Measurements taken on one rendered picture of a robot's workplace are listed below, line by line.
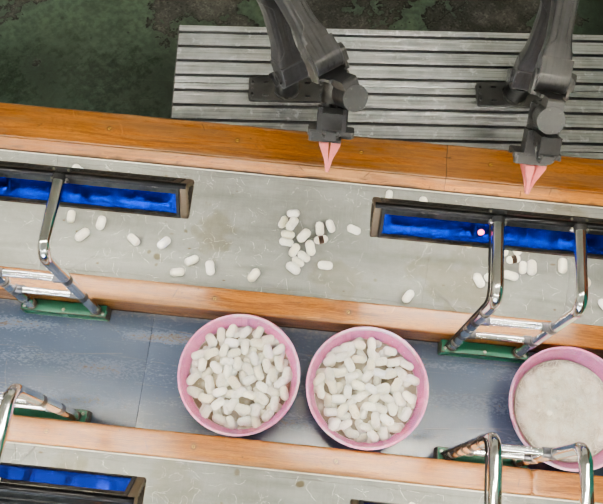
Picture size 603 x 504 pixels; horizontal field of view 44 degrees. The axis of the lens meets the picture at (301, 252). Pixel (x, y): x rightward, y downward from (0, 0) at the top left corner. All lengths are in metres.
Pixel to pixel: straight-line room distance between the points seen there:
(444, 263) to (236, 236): 0.49
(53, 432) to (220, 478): 0.37
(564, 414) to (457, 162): 0.63
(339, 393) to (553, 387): 0.47
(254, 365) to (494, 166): 0.74
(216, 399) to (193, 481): 0.18
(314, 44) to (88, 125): 0.62
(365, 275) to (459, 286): 0.22
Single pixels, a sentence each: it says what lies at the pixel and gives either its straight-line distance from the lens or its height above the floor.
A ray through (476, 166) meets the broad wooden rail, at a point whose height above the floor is 0.76.
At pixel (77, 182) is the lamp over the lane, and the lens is 1.46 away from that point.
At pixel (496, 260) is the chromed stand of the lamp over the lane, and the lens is 1.38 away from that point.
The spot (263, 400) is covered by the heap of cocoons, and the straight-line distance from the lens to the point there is 1.65.
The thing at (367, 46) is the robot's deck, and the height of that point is 0.67.
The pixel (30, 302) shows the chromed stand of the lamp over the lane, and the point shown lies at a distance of 1.79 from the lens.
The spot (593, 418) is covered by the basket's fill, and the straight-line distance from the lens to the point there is 1.79.
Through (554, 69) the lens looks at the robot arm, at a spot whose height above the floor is 1.05.
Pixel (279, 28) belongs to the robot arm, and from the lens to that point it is 1.80.
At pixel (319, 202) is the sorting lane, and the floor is 0.74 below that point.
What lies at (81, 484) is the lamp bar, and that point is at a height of 1.09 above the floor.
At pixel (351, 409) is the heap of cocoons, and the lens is 1.65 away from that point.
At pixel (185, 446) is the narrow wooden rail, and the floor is 0.76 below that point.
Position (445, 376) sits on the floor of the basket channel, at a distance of 1.77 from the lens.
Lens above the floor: 2.38
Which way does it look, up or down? 71 degrees down
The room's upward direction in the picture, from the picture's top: 2 degrees clockwise
